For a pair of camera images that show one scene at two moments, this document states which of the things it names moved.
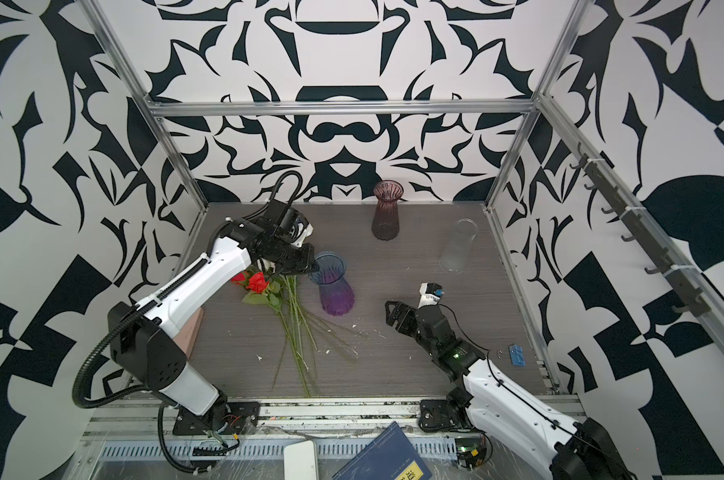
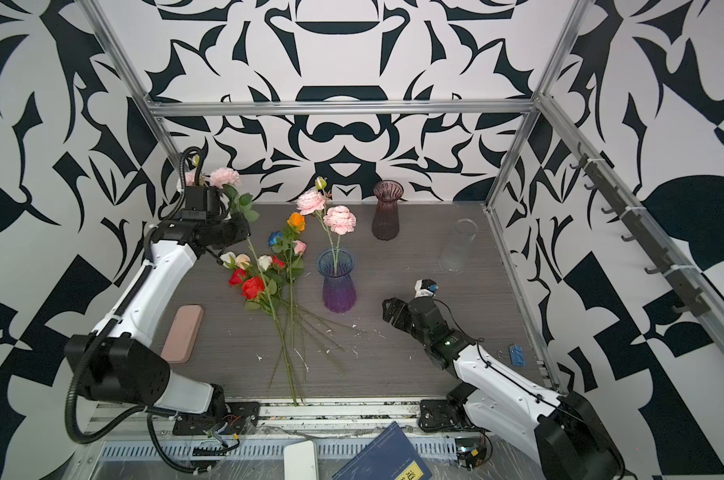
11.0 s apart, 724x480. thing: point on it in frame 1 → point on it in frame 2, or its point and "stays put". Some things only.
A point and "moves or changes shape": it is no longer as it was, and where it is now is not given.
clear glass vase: (454, 256) stays put
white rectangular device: (300, 461) stays put
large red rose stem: (288, 299) → (254, 288)
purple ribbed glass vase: (336, 296) moves or changes shape
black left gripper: (308, 263) → (242, 229)
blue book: (389, 456) stays put
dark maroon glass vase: (386, 219) stays put
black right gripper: (411, 313) stays put
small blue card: (516, 355) stays put
